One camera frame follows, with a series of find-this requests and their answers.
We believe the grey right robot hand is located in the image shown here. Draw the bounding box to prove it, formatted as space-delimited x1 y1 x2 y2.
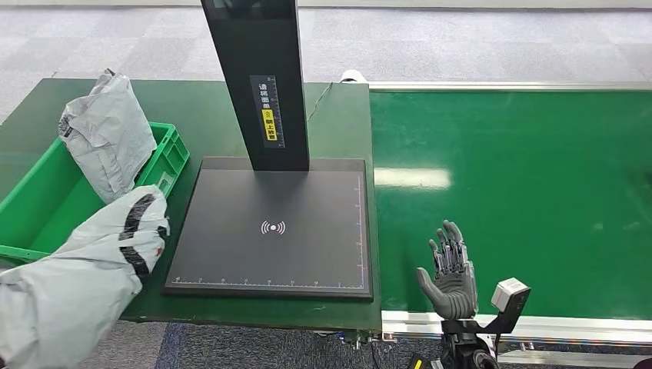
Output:
415 220 479 321

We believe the grey mailer bag red print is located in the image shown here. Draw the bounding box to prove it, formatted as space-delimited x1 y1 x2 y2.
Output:
0 184 171 369

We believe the green conveyor belt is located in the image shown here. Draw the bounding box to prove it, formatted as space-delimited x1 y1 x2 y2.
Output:
370 90 652 322

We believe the black inbound scanner machine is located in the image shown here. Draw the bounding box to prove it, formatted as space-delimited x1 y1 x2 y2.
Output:
161 0 374 301

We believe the metal connector under table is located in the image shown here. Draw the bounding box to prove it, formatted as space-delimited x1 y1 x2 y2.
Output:
333 330 384 352

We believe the white round object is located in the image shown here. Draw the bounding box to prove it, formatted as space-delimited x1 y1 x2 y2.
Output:
340 68 369 85

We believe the black yellow column label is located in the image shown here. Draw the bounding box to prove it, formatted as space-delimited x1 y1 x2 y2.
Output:
249 75 286 149

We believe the dark green table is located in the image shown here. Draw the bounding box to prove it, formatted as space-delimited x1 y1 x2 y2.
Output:
0 78 383 332

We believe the crumpled grey mailer bag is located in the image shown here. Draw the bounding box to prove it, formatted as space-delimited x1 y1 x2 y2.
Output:
58 68 158 204

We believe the green plastic crate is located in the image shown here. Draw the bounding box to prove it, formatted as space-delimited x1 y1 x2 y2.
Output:
0 121 191 264

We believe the aluminium conveyor frame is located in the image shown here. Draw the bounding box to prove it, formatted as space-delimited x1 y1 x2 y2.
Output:
368 80 652 348

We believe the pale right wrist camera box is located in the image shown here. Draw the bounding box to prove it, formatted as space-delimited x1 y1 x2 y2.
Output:
472 277 532 336

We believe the thin black cable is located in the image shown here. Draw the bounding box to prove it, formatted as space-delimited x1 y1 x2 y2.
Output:
305 82 334 123

